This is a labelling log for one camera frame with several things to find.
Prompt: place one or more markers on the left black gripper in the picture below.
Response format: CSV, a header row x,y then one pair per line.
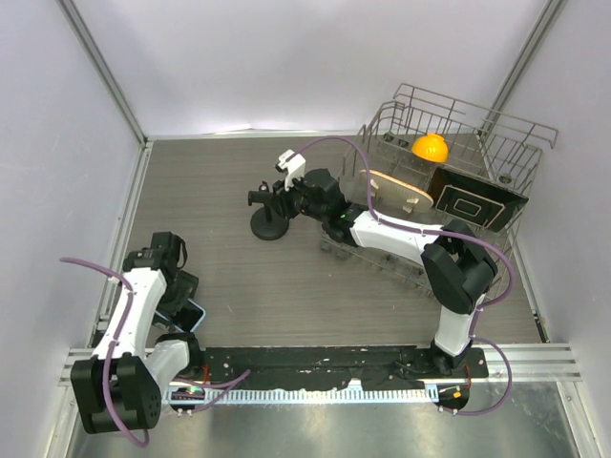
x,y
186,285

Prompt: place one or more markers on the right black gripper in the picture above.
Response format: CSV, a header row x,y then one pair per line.
x,y
283,197

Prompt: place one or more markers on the phone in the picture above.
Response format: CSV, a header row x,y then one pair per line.
x,y
187,318

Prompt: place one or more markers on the black phone stand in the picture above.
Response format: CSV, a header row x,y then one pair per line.
x,y
267,223

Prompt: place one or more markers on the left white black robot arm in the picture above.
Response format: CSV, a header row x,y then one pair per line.
x,y
148,343

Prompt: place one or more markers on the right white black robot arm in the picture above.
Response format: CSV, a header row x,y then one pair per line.
x,y
459,270

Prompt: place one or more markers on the oval wooden board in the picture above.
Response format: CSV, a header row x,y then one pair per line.
x,y
396,192

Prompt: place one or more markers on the orange bowl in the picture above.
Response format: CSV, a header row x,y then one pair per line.
x,y
431,147

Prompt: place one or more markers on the black square plate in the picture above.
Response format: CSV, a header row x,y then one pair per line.
x,y
474,199

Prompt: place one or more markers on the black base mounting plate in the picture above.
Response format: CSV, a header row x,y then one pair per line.
x,y
323,368

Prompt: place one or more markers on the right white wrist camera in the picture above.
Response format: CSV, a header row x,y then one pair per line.
x,y
293,165

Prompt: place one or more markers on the white slotted cable duct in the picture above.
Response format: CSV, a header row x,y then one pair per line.
x,y
353,394

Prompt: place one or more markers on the grey wire dish rack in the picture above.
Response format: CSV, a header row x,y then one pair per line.
x,y
477,164

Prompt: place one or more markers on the aluminium frame rail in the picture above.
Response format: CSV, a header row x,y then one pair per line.
x,y
531,362

